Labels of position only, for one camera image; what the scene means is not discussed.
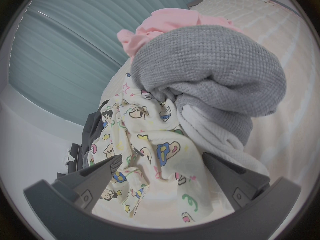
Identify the pink garment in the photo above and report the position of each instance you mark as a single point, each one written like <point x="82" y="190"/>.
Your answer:
<point x="170" y="21"/>

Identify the blue-green curtain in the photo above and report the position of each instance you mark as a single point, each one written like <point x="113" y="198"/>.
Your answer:
<point x="62" y="59"/>

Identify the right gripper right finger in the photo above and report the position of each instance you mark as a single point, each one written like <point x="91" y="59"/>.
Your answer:
<point x="235" y="181"/>

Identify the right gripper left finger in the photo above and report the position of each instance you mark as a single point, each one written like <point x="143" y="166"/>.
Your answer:
<point x="85" y="184"/>

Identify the white printed pyjama top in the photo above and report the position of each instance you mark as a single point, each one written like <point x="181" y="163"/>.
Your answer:
<point x="150" y="139"/>

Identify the grey and white knit garment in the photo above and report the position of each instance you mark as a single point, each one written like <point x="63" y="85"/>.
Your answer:
<point x="212" y="66"/>

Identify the white cloth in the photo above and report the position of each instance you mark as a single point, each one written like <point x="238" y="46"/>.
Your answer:
<point x="68" y="156"/>

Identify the black chest of drawers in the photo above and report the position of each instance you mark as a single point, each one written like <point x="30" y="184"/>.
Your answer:
<point x="75" y="159"/>

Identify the black garment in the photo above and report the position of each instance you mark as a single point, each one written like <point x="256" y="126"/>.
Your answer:
<point x="93" y="126"/>

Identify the bed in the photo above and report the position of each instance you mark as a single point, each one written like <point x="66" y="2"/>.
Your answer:
<point x="287" y="84"/>

